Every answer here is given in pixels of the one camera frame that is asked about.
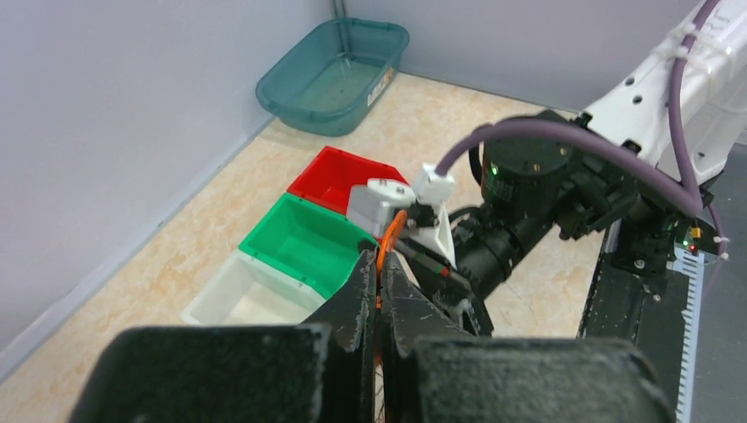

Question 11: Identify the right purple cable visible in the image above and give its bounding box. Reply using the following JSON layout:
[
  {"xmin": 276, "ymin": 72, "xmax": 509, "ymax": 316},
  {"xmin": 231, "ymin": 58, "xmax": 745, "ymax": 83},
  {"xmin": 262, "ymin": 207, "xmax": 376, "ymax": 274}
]
[{"xmin": 434, "ymin": 0, "xmax": 730, "ymax": 261}]

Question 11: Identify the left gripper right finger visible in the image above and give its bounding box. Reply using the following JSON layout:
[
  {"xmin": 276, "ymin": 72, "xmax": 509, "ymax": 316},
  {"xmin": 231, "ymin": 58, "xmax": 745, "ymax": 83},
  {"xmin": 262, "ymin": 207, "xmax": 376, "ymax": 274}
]
[{"xmin": 381, "ymin": 255, "xmax": 471, "ymax": 357}]

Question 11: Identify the green plastic bin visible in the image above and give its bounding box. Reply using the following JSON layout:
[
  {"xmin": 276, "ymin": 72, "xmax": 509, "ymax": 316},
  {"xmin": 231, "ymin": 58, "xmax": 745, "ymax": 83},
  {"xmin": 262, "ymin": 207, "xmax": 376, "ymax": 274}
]
[{"xmin": 238, "ymin": 193, "xmax": 376, "ymax": 299}]

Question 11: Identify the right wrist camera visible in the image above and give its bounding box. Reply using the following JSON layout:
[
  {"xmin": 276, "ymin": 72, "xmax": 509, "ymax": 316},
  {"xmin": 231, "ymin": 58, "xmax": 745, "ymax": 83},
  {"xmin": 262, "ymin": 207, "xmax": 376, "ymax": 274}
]
[{"xmin": 346, "ymin": 163, "xmax": 457, "ymax": 270}]

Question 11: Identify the orange cable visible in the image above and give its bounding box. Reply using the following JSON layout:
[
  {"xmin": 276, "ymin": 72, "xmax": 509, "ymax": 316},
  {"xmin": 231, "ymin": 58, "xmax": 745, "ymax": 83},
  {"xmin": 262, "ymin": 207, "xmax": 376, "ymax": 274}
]
[{"xmin": 374, "ymin": 210, "xmax": 409, "ymax": 310}]

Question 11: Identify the teal translucent tub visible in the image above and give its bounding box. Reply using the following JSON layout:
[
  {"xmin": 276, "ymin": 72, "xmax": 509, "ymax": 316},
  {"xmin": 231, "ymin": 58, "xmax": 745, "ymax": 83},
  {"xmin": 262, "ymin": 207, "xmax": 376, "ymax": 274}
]
[{"xmin": 255, "ymin": 18, "xmax": 410, "ymax": 137}]

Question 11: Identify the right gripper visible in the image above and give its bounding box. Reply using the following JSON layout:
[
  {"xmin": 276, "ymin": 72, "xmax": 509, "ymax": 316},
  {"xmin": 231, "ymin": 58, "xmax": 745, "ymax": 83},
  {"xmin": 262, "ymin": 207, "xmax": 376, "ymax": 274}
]
[{"xmin": 396, "ymin": 204, "xmax": 556, "ymax": 337}]

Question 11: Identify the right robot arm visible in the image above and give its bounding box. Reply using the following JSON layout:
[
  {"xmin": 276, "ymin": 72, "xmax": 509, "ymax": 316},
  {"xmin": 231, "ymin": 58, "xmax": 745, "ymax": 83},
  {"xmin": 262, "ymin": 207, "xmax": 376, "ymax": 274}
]
[{"xmin": 409, "ymin": 1, "xmax": 746, "ymax": 264}]

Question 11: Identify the white plastic bin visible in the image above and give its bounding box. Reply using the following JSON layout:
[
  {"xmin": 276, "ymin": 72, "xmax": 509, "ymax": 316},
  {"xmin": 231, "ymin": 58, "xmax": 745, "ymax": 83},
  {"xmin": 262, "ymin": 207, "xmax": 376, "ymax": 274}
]
[{"xmin": 181, "ymin": 250, "xmax": 326, "ymax": 327}]

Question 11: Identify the red plastic bin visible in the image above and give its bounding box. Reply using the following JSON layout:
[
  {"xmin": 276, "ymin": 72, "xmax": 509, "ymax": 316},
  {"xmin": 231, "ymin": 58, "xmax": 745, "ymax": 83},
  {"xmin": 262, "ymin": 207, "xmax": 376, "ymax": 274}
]
[{"xmin": 286, "ymin": 146, "xmax": 407, "ymax": 215}]

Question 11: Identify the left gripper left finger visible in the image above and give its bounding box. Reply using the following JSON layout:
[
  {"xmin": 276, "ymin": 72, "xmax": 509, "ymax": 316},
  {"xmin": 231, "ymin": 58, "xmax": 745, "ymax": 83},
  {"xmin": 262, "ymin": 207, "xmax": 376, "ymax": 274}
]
[{"xmin": 301, "ymin": 249, "xmax": 378, "ymax": 352}]

